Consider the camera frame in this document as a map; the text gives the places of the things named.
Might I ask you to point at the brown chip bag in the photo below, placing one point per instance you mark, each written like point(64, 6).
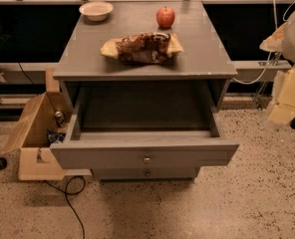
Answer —
point(146, 48)

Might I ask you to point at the white bowl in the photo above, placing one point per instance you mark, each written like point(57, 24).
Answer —
point(96, 11)

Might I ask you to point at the blue snack bag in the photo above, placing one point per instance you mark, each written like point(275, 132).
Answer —
point(55, 137)

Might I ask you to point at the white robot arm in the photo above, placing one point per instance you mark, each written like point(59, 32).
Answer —
point(282, 108)

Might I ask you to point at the metal can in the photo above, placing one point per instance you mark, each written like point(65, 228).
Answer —
point(60, 119)

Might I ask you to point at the red apple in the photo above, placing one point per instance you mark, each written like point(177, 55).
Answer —
point(165, 17)

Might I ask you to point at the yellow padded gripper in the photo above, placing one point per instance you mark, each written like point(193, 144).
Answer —
point(282, 107)

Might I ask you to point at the grey drawer cabinet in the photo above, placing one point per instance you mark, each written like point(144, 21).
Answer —
point(203, 59)

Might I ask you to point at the grey bottom drawer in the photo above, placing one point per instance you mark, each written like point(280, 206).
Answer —
point(146, 173)

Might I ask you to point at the grey top drawer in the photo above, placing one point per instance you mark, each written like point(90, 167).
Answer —
point(144, 125)

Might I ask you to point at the cardboard box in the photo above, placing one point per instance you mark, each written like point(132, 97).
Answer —
point(36, 160)

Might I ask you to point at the grey drawer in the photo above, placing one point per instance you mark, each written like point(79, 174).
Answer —
point(146, 173)
point(144, 125)

